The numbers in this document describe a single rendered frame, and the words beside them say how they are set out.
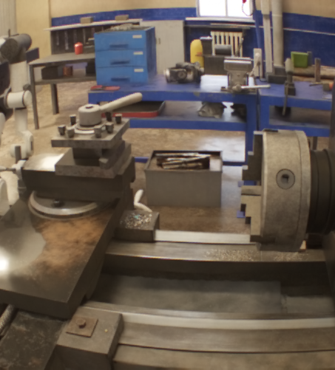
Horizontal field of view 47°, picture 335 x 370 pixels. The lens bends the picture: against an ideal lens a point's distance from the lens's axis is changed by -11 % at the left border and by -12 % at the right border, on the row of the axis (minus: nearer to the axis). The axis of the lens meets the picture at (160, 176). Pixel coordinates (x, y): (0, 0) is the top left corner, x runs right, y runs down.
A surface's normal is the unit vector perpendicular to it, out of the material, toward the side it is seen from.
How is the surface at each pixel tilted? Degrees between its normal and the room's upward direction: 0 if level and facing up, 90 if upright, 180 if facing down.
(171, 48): 90
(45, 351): 0
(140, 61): 90
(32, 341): 0
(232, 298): 19
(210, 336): 0
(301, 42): 90
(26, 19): 90
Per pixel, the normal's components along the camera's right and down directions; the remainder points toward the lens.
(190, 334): -0.04, -0.90
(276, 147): -0.11, -0.67
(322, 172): -0.14, -0.43
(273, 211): -0.18, 0.29
